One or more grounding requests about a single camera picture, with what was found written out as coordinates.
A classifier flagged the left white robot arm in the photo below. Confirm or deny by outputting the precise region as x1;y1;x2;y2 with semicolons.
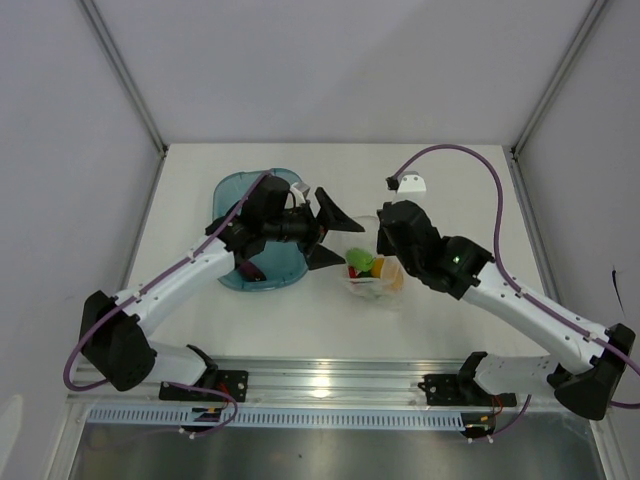
63;171;364;400

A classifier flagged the aluminium frame post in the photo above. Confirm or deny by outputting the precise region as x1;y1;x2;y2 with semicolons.
510;0;614;161
75;0;168;158

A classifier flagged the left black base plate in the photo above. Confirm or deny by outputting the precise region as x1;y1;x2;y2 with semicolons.
159;370;249;403

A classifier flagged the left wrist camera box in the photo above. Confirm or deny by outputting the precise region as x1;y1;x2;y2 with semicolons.
289;181;310;208

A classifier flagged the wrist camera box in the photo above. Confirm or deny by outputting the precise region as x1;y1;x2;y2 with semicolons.
289;181;310;208
385;171;427;197

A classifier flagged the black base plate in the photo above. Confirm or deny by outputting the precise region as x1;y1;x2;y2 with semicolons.
417;374;517;407
159;370;249;403

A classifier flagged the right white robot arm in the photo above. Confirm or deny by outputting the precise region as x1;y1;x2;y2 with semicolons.
377;200;636;421

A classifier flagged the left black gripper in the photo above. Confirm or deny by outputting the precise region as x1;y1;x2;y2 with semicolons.
264;189;364;270

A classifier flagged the yellow orange fruit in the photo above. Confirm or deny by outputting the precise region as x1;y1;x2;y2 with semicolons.
371;257;404;293

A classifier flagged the right aluminium frame post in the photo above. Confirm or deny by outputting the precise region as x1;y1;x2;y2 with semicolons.
510;0;614;161

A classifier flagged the left aluminium frame post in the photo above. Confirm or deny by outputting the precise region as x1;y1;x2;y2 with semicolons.
75;0;168;158

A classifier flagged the blue plastic tray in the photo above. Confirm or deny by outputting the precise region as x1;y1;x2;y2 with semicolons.
212;171;308;293

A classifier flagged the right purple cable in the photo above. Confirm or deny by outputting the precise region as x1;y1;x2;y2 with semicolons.
385;144;640;441

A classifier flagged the clear zip top bag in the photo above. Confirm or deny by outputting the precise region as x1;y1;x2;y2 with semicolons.
335;215;404;309

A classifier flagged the aluminium mounting rail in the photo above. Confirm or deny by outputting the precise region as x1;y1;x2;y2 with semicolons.
67;357;614;412

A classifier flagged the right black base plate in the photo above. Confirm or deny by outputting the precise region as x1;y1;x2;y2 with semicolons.
417;374;517;407

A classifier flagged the white slotted cable duct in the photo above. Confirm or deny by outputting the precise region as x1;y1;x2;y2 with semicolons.
87;404;465;432

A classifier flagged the light green chayote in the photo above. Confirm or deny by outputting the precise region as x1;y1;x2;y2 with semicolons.
345;247;375;272

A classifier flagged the purple eggplant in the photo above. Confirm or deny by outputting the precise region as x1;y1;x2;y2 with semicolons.
237;261;267;283

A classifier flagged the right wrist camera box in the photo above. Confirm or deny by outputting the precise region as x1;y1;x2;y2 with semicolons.
385;171;427;197

